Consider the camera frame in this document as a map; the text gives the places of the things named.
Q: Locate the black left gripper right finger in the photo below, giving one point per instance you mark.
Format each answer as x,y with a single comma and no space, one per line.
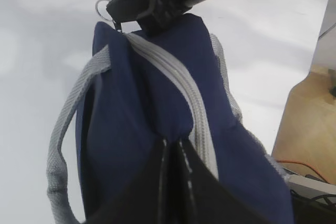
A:
195,196

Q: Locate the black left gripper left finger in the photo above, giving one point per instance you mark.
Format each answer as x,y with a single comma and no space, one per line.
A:
144,200

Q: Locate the navy blue lunch bag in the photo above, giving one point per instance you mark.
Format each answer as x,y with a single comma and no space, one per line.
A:
137,90

